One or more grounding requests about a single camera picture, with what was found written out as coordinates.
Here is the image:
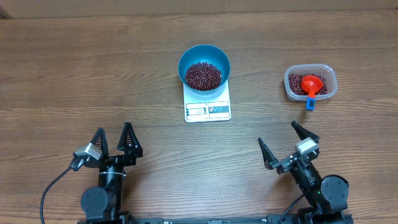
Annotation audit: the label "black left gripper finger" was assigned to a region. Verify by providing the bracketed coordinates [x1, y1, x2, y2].
[90, 128, 109, 157]
[117, 122, 143, 157]

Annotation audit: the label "right gripper black fuzzy finger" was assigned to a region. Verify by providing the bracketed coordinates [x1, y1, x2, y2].
[291, 121, 320, 141]
[257, 138, 278, 170]

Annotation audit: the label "red scoop blue handle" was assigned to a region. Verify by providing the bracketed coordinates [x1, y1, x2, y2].
[301, 75, 323, 111]

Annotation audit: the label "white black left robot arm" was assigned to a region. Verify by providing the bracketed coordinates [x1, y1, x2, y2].
[70, 122, 272, 224]

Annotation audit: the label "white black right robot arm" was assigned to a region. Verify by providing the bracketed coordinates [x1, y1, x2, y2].
[262, 121, 354, 224]

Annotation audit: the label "white digital kitchen scale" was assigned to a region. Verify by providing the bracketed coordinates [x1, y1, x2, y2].
[183, 81, 231, 123]

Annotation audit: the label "red beans in bowl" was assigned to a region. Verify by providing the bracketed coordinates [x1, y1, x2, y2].
[185, 62, 222, 91]

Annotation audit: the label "teal plastic bowl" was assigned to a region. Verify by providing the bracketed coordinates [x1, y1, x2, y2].
[178, 44, 231, 94]

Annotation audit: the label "red adzuki beans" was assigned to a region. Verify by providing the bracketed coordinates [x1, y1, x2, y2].
[288, 74, 328, 95]

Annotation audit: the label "clear plastic container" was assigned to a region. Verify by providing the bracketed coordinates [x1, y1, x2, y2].
[283, 63, 338, 102]

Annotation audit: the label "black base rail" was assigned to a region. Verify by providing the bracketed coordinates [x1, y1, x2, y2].
[78, 214, 354, 224]

